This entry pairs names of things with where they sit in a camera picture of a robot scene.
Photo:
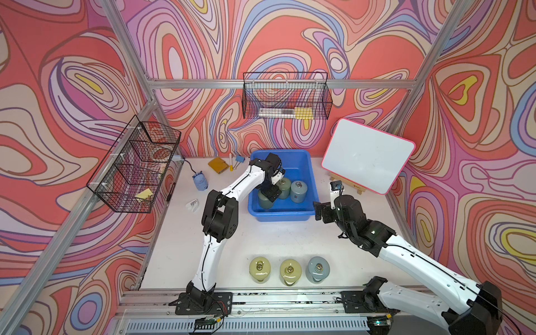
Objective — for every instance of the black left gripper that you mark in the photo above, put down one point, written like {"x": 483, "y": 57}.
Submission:
{"x": 273, "y": 193}

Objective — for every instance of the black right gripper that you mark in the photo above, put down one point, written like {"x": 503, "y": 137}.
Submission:
{"x": 326, "y": 209}

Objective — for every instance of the green tea canister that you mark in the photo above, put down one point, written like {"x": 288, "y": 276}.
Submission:
{"x": 264, "y": 202}
{"x": 284, "y": 186}

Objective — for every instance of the green tea canister back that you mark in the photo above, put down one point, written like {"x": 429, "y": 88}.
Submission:
{"x": 284, "y": 186}

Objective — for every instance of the light blue tea canister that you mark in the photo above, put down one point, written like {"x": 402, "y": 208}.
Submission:
{"x": 298, "y": 191}

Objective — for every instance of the blue-grey tea canister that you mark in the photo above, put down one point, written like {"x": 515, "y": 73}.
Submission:
{"x": 318, "y": 269}

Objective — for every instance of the yellow-green tea canister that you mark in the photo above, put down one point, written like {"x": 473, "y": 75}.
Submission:
{"x": 260, "y": 269}
{"x": 290, "y": 272}

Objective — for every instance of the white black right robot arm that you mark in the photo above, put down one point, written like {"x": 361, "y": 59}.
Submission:
{"x": 455, "y": 303}

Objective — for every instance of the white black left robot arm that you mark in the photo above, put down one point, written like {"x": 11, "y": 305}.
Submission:
{"x": 220, "y": 217}

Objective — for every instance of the blue plastic basket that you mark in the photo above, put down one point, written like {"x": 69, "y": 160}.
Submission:
{"x": 298, "y": 167}

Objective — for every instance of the yellow block in basket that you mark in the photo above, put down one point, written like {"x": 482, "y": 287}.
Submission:
{"x": 304, "y": 113}

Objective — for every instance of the yellow sponge in basket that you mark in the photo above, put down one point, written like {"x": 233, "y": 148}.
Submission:
{"x": 147, "y": 194}

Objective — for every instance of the wooden whiteboard stand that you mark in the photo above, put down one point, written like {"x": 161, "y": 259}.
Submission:
{"x": 360, "y": 189}

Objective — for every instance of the small blue clip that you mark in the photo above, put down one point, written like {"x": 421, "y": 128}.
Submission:
{"x": 239, "y": 160}

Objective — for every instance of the white yellow marker pen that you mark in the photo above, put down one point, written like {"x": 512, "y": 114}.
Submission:
{"x": 230, "y": 162}

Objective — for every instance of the yellow sticky note pad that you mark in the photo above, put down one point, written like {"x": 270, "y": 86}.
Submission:
{"x": 218, "y": 165}

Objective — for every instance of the pink framed whiteboard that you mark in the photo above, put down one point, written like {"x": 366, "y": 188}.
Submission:
{"x": 366, "y": 156}

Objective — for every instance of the small blue mouse device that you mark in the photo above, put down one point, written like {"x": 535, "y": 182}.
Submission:
{"x": 200, "y": 181}

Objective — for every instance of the green circuit board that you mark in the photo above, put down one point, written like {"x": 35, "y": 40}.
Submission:
{"x": 206, "y": 323}

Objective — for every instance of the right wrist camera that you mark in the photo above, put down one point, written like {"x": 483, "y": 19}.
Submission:
{"x": 336, "y": 190}

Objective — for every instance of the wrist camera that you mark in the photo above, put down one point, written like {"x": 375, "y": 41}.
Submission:
{"x": 273, "y": 164}
{"x": 336, "y": 190}

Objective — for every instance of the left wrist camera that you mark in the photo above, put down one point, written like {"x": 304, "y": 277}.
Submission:
{"x": 273, "y": 164}

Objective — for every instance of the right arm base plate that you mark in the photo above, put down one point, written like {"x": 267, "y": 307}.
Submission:
{"x": 363, "y": 302}

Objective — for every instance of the black wire basket back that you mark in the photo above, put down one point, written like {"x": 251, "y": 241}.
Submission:
{"x": 275, "y": 94}

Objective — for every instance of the black wire basket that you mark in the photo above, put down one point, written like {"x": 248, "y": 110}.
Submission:
{"x": 275, "y": 94}
{"x": 139, "y": 159}

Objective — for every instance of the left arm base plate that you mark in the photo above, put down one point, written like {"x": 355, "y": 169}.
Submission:
{"x": 218, "y": 303}

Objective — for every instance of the black wire basket left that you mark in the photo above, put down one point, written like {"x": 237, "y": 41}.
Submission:
{"x": 139, "y": 159}

